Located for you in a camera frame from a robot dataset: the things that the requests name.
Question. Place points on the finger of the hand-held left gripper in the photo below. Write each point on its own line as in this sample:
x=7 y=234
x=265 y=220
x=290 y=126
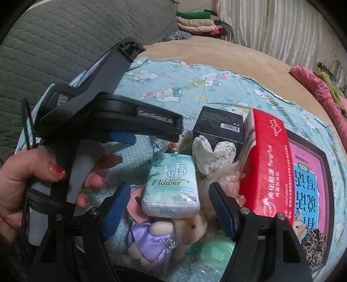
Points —
x=123 y=138

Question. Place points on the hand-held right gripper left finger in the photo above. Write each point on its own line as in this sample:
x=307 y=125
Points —
x=116 y=214

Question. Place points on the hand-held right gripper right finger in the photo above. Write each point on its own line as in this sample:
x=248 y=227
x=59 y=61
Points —
x=221 y=214

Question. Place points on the clear plastic bag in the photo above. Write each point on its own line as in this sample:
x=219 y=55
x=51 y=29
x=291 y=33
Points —
x=230 y=179

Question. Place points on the white green tissue pack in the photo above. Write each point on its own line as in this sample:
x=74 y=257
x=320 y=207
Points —
x=170 y=187

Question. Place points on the person's left hand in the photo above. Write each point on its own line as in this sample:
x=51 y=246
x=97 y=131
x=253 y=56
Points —
x=27 y=168

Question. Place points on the green plastic lid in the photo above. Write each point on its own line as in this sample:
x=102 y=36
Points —
x=217 y=249

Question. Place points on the small printed packet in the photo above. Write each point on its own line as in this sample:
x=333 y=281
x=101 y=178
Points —
x=160 y=143

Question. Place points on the plush doll in purple dress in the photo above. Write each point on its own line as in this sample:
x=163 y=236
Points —
x=151 y=238

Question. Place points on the grey quilted cushion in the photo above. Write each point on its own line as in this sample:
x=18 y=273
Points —
x=67 y=35

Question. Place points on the speckled heart-shaped plush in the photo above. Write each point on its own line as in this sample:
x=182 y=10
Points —
x=206 y=154

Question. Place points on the red and white box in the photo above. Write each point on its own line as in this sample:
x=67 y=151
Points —
x=268 y=162

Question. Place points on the cat print blue blanket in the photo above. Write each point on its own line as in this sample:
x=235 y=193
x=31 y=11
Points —
x=189 y=81

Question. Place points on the black box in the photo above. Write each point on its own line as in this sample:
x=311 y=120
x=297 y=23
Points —
x=217 y=122

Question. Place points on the leopard print plush toy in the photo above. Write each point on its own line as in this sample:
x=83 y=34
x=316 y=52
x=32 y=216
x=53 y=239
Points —
x=311 y=244

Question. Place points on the stack of folded clothes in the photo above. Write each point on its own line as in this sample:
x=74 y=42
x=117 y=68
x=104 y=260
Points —
x=200 y=23

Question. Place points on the beige bed sheet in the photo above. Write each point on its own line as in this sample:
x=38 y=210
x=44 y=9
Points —
x=230 y=54

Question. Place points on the pink quilt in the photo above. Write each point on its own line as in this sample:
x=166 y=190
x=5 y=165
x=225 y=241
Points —
x=317 y=86

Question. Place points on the green cloth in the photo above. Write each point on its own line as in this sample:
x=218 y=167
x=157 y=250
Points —
x=333 y=84

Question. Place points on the white curtain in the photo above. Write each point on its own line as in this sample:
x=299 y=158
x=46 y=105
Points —
x=284 y=24

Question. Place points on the pink book in dark frame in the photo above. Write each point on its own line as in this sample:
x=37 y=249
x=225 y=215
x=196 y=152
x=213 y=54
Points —
x=306 y=173

